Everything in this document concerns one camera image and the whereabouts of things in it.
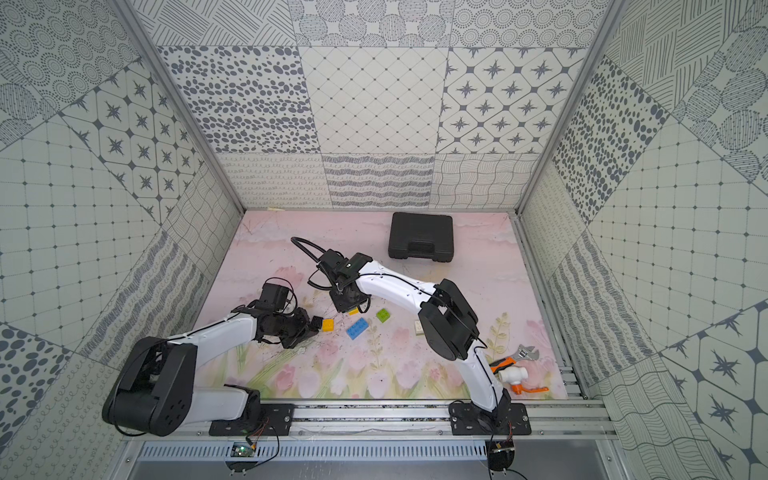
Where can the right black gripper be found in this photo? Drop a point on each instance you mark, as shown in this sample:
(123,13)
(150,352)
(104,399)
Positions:
(343,306)

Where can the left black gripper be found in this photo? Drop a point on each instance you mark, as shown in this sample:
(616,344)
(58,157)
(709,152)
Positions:
(303,327)

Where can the blue long lego brick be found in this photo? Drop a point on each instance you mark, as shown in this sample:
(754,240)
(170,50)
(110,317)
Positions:
(357,328)

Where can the green lego brick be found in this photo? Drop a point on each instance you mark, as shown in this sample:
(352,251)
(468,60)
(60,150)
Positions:
(383,315)

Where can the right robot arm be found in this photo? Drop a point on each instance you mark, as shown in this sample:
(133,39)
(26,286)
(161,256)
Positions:
(449,323)

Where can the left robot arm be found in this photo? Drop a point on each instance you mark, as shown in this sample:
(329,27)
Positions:
(155,392)

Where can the black plastic tool case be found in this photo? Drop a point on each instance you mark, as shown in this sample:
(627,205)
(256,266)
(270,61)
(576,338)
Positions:
(423,236)

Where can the adjustable metal wrench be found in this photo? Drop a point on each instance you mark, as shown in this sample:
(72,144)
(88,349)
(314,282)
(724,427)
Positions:
(526,353)

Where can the white pvc valve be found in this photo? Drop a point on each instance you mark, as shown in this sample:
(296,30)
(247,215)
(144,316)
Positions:
(513,375)

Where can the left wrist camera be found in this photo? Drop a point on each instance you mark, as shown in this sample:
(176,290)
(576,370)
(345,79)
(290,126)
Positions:
(276,297)

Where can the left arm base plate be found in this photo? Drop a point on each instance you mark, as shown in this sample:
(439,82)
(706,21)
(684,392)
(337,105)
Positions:
(266,419)

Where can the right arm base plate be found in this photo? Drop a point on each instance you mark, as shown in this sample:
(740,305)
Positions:
(489,420)

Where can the orange handled tool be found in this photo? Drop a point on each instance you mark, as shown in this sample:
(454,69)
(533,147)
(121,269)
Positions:
(501,364)

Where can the aluminium rail frame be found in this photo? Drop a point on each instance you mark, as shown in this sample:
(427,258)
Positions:
(578,419)

